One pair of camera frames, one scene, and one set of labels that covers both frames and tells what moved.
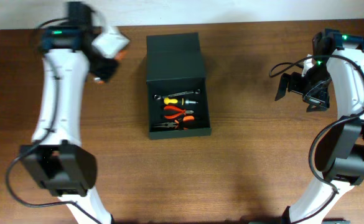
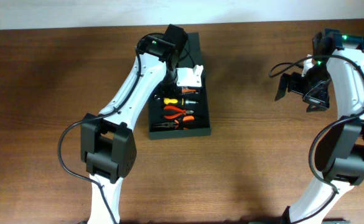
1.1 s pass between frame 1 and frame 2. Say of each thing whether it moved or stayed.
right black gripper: stayed
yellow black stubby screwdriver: stayed
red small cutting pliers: stayed
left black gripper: moved
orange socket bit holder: moved
